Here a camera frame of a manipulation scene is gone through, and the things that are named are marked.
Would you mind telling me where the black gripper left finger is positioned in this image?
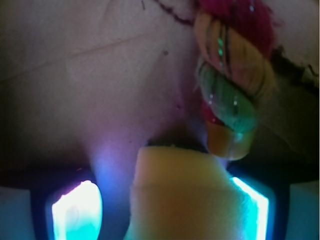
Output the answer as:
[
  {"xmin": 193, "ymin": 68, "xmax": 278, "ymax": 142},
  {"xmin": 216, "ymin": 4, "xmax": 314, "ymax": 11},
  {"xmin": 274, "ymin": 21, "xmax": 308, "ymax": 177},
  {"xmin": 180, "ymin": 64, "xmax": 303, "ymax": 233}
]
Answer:
[{"xmin": 30, "ymin": 172, "xmax": 103, "ymax": 240}]

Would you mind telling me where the multicolour twisted rope toy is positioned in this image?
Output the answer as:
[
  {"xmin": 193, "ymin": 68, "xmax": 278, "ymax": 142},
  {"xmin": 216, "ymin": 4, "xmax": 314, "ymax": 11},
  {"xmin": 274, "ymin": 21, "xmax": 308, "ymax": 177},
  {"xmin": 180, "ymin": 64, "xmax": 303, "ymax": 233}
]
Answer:
[{"xmin": 193, "ymin": 0, "xmax": 276, "ymax": 161}]

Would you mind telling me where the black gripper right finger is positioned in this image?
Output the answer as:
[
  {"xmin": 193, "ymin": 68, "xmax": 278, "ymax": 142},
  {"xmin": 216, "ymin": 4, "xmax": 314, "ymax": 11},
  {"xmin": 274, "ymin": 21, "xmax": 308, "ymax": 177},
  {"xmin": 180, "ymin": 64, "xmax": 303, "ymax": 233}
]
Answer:
[{"xmin": 230, "ymin": 172, "xmax": 289, "ymax": 240}]

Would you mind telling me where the brown paper bag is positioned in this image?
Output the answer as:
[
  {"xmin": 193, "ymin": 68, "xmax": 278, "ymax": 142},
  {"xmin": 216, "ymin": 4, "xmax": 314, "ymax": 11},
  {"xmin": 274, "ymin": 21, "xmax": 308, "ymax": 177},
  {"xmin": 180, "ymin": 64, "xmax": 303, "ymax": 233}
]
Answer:
[{"xmin": 0, "ymin": 0, "xmax": 320, "ymax": 176}]

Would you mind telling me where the yellow sponge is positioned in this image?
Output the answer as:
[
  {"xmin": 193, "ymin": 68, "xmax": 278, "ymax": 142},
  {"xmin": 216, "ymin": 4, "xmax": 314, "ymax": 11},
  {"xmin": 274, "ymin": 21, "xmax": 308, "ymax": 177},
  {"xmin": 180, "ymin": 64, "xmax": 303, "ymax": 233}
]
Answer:
[{"xmin": 125, "ymin": 146, "xmax": 258, "ymax": 240}]

